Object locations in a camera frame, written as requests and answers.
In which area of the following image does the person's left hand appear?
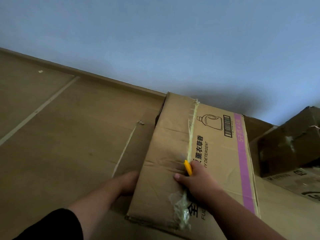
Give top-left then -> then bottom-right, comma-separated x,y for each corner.
112,171 -> 140,198

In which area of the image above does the dark crumpled cardboard box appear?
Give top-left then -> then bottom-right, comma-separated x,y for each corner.
257,106 -> 320,178

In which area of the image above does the person's right hand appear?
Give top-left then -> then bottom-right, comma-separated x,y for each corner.
174,160 -> 225,206

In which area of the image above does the purple striped cardboard detergent box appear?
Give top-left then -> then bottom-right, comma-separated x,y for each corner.
125,91 -> 261,240

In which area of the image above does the person's right forearm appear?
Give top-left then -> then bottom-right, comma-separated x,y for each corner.
200,195 -> 287,240

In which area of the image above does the person's left forearm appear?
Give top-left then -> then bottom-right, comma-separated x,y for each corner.
67,179 -> 123,240

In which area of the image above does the torn clear packing tape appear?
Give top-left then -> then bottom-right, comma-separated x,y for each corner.
169,190 -> 192,230

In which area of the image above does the printed flat cardboard box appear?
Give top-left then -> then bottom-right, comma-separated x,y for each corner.
262,167 -> 320,205

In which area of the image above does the black sleeve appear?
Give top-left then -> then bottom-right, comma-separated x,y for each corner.
12,208 -> 84,240

